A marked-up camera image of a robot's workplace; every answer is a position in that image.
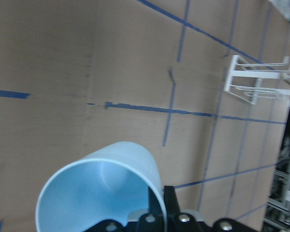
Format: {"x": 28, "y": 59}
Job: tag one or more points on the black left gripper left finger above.
{"x": 157, "y": 210}

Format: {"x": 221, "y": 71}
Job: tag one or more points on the white wire cup rack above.
{"x": 245, "y": 80}

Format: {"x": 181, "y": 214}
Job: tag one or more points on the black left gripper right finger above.
{"x": 172, "y": 209}

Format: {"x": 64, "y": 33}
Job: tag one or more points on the light blue cup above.
{"x": 110, "y": 183}

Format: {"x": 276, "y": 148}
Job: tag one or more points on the brown paper table cover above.
{"x": 78, "y": 75}

